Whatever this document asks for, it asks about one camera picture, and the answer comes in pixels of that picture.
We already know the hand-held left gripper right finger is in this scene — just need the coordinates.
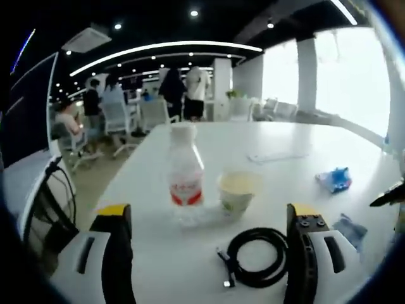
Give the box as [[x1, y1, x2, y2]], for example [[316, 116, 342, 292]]
[[283, 203, 365, 304]]

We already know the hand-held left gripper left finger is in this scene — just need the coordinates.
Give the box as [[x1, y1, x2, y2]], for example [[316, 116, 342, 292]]
[[50, 203, 137, 304]]

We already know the clear packet with blue pad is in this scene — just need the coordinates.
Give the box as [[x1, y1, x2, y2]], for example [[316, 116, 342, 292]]
[[332, 213, 368, 251]]

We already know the blue flowered tissue packet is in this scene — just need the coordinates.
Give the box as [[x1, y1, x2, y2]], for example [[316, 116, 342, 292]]
[[315, 167, 353, 194]]

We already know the black cable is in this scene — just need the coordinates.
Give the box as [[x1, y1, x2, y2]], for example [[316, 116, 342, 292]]
[[216, 228, 290, 289], [44, 156, 79, 224]]

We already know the white leaf-print paper cup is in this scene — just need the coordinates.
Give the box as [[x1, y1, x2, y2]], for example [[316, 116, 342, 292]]
[[218, 170, 263, 221]]

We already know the clear red-label plastic bottle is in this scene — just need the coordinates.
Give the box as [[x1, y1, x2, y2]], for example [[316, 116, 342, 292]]
[[167, 123, 206, 227]]

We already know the white office chair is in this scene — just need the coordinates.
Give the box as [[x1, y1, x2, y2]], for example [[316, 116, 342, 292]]
[[139, 101, 171, 128], [52, 122, 105, 172], [103, 101, 140, 153]]

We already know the white side desk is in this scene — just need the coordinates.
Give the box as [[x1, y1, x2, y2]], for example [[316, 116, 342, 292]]
[[3, 155, 80, 263]]

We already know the white table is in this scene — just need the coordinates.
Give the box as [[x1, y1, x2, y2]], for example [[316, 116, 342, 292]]
[[50, 122, 405, 304]]

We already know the dark computer monitor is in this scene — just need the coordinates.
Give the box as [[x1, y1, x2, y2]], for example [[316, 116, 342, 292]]
[[6, 52, 61, 168]]

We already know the curved ceiling light strip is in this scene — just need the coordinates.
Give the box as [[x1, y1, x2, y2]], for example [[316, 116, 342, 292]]
[[69, 41, 263, 77]]

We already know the ceiling air conditioner unit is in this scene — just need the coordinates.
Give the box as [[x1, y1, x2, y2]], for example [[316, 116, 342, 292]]
[[61, 27, 113, 54]]

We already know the black hanging cable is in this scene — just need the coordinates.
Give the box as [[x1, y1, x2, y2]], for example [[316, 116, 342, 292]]
[[44, 156, 79, 224]]

